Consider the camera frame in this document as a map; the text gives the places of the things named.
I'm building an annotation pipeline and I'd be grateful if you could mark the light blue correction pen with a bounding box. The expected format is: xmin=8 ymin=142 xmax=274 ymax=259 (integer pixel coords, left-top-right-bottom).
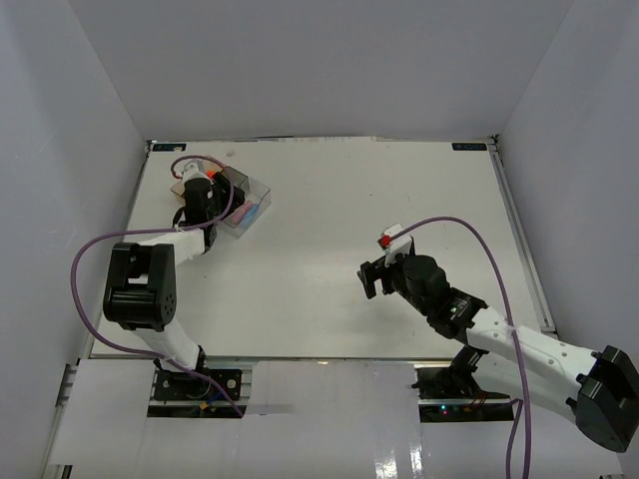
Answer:
xmin=241 ymin=204 xmax=260 ymax=228

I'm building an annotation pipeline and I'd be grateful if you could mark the amber plastic tray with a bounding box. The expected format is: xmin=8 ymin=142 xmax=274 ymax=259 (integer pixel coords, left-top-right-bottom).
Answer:
xmin=170 ymin=155 xmax=227 ymax=205

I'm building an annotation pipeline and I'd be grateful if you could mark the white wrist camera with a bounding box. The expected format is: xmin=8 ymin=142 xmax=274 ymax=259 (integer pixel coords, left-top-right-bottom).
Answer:
xmin=377 ymin=224 xmax=413 ymax=267
xmin=181 ymin=159 xmax=210 ymax=184

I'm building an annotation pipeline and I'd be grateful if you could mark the light pink correction pen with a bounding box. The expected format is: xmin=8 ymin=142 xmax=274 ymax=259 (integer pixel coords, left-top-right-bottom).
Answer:
xmin=230 ymin=201 xmax=253 ymax=225

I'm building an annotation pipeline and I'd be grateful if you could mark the black logo sticker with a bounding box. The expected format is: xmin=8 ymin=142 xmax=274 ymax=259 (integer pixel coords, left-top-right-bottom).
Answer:
xmin=152 ymin=143 xmax=187 ymax=152
xmin=451 ymin=143 xmax=487 ymax=152

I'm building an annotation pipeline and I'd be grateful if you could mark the left black logo sticker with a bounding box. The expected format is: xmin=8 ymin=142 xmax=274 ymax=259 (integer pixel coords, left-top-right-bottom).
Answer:
xmin=152 ymin=143 xmax=187 ymax=152

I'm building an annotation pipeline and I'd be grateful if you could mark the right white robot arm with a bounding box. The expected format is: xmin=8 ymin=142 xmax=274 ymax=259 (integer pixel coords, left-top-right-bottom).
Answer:
xmin=357 ymin=254 xmax=638 ymax=453

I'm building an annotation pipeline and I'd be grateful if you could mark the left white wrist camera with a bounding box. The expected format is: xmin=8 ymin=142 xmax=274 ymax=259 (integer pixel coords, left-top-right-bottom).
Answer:
xmin=181 ymin=159 xmax=210 ymax=184

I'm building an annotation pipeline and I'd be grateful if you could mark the clear plastic tray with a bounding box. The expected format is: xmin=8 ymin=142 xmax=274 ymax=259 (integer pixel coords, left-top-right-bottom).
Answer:
xmin=221 ymin=175 xmax=271 ymax=239

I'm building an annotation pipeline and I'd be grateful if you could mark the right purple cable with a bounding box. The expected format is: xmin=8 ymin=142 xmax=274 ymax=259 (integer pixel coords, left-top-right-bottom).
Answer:
xmin=393 ymin=216 xmax=533 ymax=479

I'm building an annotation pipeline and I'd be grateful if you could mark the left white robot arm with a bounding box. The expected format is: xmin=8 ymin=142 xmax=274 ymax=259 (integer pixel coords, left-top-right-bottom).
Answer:
xmin=103 ymin=172 xmax=240 ymax=398

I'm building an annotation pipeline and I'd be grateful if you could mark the smoky grey plastic tray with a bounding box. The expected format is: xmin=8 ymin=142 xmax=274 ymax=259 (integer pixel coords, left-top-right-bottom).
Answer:
xmin=221 ymin=166 xmax=250 ymax=192

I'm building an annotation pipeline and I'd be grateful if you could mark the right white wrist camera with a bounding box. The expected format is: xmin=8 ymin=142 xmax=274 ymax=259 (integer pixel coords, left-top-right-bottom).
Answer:
xmin=377 ymin=224 xmax=413 ymax=267

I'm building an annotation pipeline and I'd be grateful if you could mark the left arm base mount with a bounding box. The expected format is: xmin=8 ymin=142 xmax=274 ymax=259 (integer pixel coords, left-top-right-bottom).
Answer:
xmin=147 ymin=359 xmax=247 ymax=419

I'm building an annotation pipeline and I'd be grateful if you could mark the right black logo sticker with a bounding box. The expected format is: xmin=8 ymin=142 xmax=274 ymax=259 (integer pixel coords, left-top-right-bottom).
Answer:
xmin=451 ymin=143 xmax=487 ymax=152

